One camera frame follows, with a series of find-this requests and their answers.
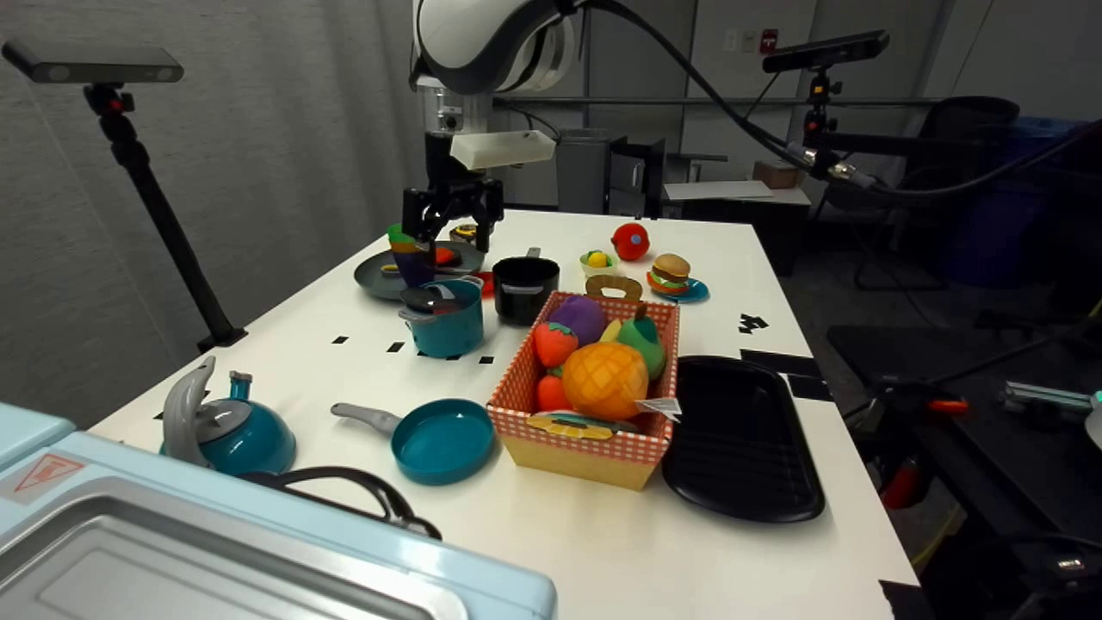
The small blue plate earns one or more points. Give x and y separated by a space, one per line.
698 290

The grey backdrop curtain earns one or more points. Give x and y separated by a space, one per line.
287 138

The light blue toaster oven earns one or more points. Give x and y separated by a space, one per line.
230 554

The black tripod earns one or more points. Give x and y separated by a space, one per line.
160 220

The blue toy frying pan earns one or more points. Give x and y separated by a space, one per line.
442 441

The blue toy pot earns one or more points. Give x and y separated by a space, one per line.
449 331

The small blue cup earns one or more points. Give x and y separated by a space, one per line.
245 441

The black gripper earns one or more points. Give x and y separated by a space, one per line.
453 203

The red checkered cardboard basket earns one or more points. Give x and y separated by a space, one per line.
572 454

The red flat toy plate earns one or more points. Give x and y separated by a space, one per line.
487 285

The orange red toy dish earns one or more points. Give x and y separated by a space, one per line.
446 255

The toy burger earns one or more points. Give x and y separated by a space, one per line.
668 274

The grey oval plate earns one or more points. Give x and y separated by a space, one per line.
381 276

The green and yellow toy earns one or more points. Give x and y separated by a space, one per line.
597 261

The green toy cup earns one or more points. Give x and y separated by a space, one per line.
402 239

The red toy fruit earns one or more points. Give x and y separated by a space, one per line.
552 396

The orange plush fruit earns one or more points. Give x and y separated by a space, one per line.
605 381

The purple toy slice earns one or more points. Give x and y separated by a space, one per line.
583 320

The black rectangular tray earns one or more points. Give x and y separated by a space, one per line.
742 441

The white paper tag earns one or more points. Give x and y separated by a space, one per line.
658 405

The small tan toy piece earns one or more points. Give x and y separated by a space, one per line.
464 231

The orange toy cup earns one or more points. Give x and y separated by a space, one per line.
409 251

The red toy tomato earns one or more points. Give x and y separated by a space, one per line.
629 244

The yellow toy fruit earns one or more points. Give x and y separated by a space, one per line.
612 331

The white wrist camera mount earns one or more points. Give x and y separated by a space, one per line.
505 149

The blue bin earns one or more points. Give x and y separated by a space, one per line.
1022 220

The black saucepan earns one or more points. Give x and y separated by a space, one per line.
525 295

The green toy fruit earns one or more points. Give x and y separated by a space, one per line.
644 351

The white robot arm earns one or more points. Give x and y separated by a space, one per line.
485 40

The red orange toy carrot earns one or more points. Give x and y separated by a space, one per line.
556 345

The brown cardboard box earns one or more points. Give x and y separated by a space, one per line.
780 174

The purple toy cup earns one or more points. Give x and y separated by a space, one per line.
415 272

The black stereo camera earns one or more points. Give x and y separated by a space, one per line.
92 61
829 49

